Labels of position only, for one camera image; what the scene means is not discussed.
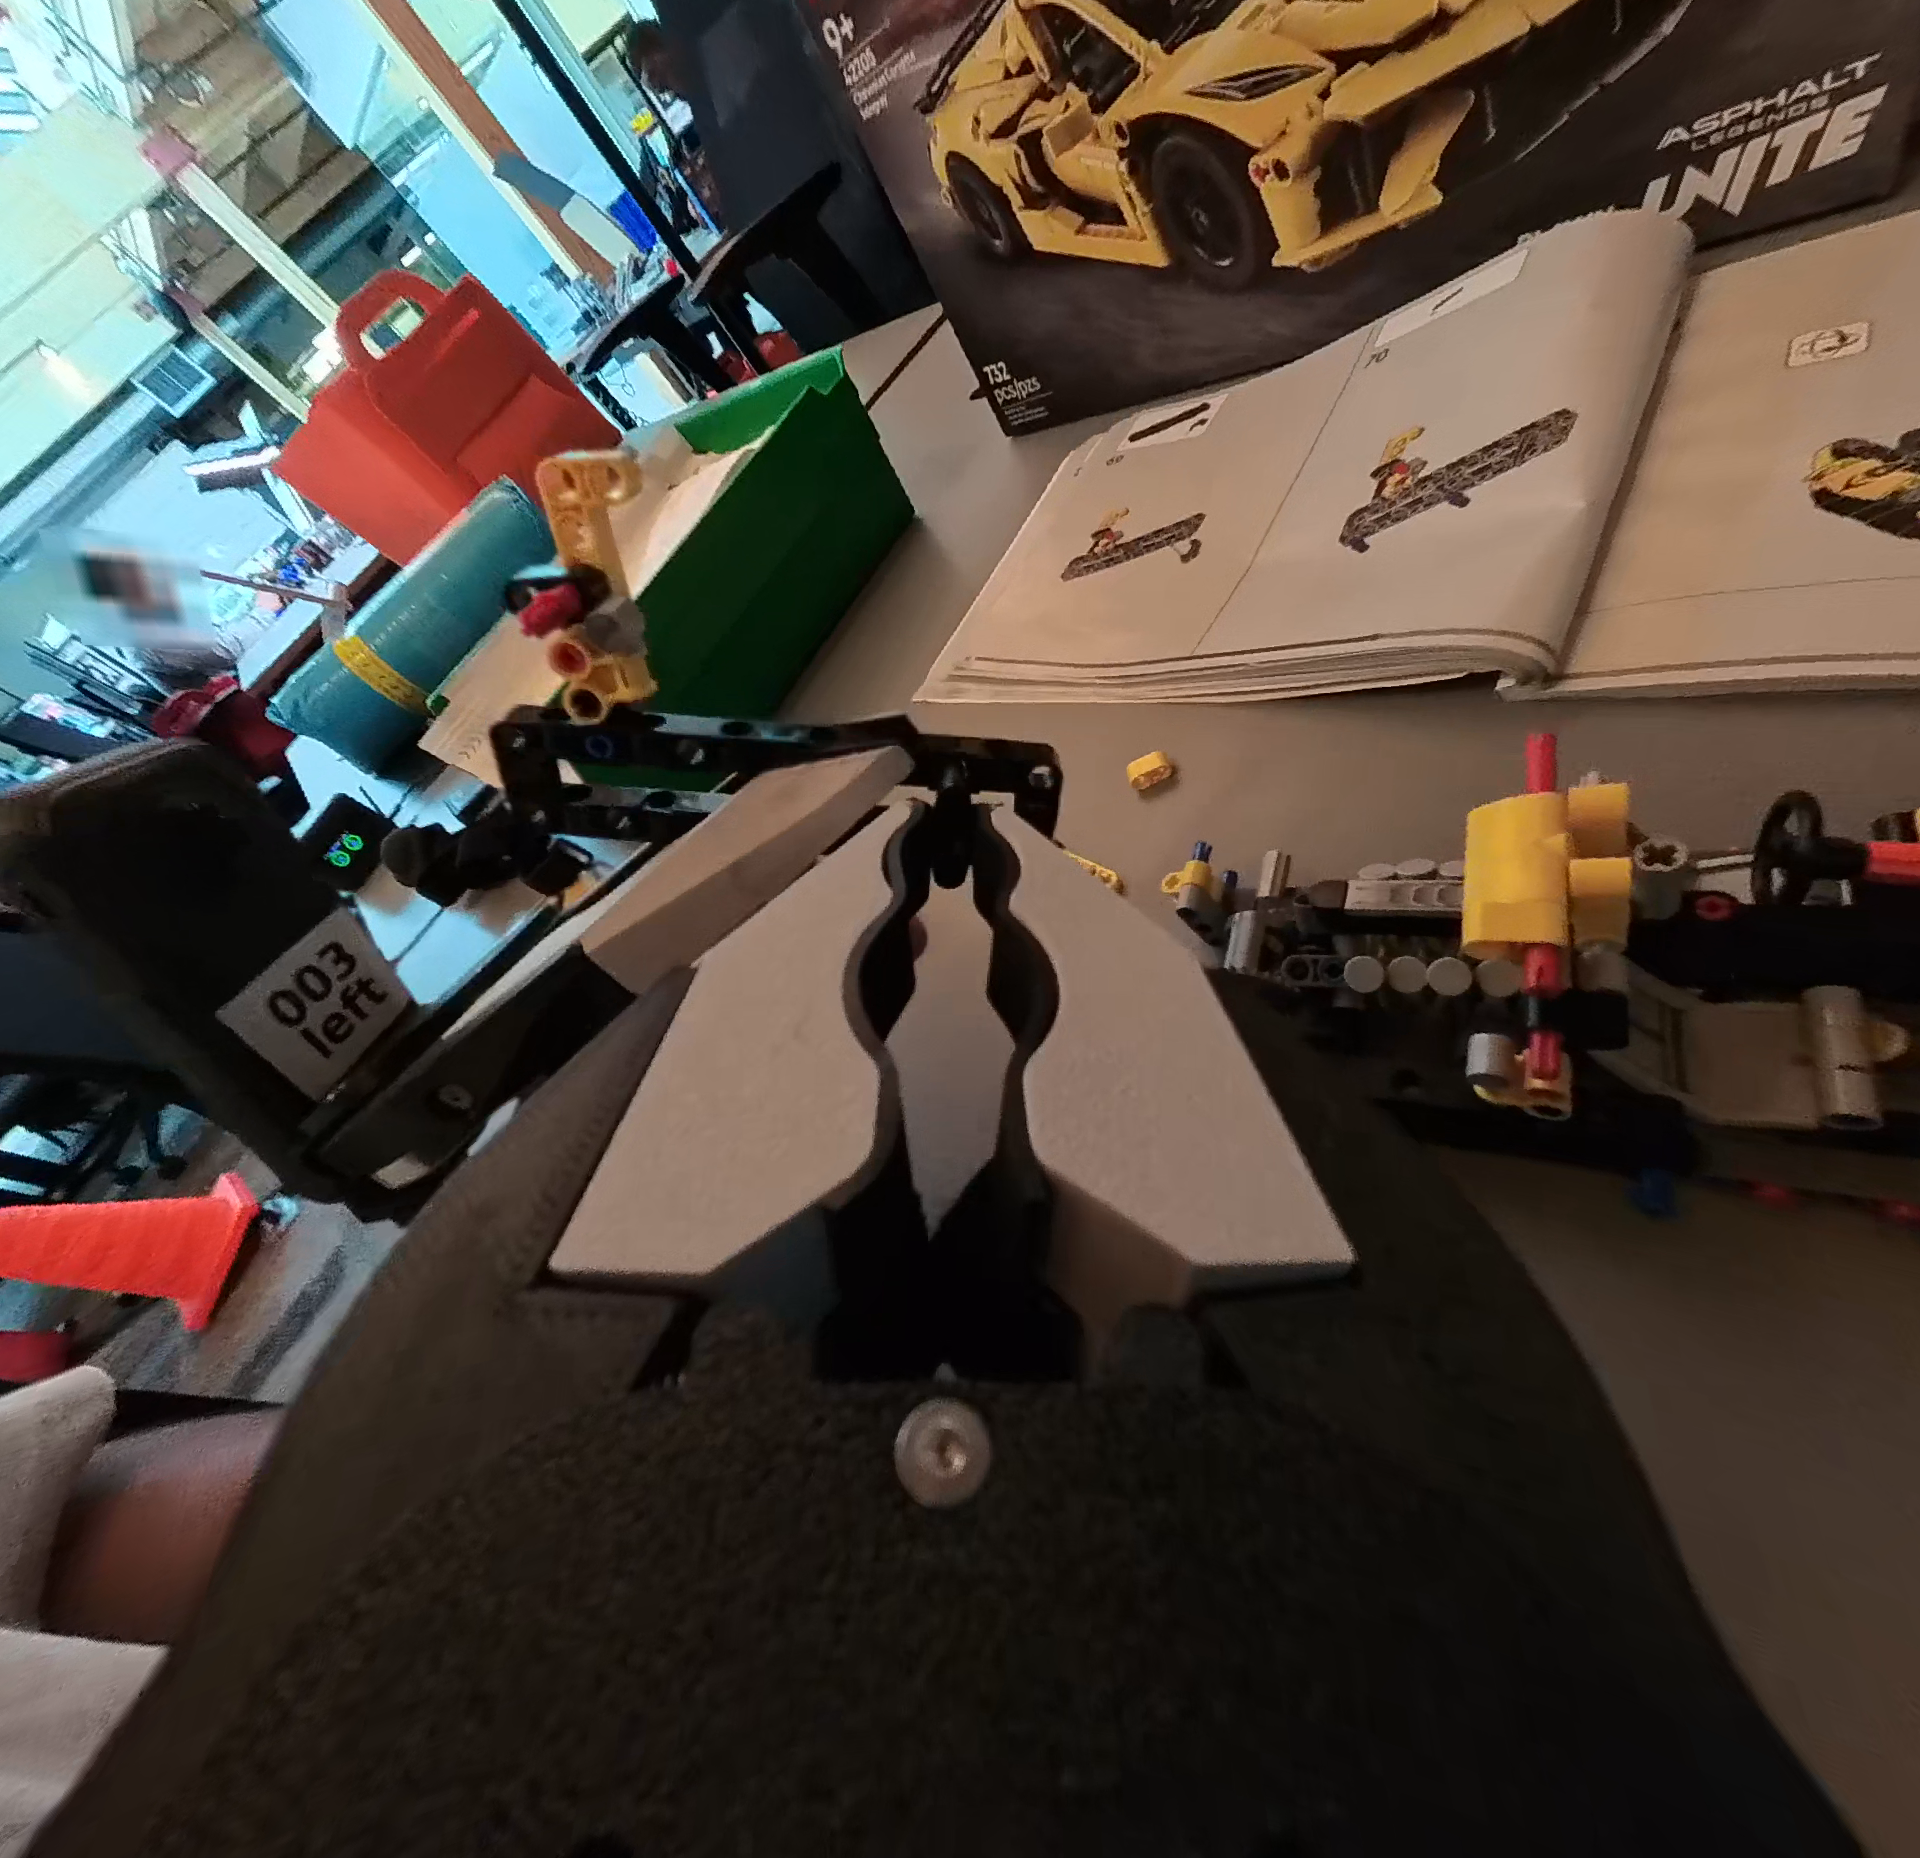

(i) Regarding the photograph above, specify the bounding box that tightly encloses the person's left forearm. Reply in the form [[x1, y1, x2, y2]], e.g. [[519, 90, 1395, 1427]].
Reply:
[[60, 1405, 294, 1650]]

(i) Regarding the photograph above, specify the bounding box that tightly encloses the black strap object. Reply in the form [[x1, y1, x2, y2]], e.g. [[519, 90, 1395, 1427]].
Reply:
[[384, 814, 602, 906]]

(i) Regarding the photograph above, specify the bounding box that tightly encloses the red bag-shaped container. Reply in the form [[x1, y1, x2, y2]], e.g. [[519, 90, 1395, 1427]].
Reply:
[[271, 272, 625, 561]]

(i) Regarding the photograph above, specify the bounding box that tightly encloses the black toy brick frame assembly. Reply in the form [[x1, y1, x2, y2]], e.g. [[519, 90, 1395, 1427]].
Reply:
[[491, 449, 1072, 892]]

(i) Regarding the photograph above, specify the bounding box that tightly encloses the red jacket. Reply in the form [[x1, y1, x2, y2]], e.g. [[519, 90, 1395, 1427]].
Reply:
[[150, 673, 303, 780]]

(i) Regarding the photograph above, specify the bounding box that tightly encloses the toy car chassis assembly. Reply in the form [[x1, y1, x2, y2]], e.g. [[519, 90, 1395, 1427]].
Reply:
[[1246, 732, 1920, 1214]]

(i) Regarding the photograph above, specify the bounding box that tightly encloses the orange traffic cone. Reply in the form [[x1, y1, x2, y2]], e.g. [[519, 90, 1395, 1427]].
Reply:
[[0, 1171, 264, 1337]]

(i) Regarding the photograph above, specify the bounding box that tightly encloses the black desk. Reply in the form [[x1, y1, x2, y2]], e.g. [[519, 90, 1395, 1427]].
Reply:
[[578, 164, 940, 436]]

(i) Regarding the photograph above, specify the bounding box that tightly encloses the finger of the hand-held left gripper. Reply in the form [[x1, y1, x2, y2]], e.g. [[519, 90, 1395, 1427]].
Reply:
[[578, 746, 921, 1000]]

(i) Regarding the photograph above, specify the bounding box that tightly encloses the black toy car set box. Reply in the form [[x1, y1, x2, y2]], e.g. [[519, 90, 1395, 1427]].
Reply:
[[756, 0, 1920, 436]]

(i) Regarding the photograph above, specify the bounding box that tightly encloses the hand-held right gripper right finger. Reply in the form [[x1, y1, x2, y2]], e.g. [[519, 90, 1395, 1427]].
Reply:
[[978, 801, 1358, 1336]]

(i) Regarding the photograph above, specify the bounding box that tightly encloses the open instruction booklet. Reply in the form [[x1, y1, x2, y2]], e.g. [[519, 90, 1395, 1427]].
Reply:
[[916, 215, 1920, 706]]

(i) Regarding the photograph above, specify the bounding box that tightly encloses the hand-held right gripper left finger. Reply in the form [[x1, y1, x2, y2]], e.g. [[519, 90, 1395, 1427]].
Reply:
[[547, 796, 932, 1283]]

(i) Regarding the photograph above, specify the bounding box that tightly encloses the teal rolled mat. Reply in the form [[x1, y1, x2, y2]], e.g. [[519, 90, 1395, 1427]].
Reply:
[[268, 480, 557, 771]]

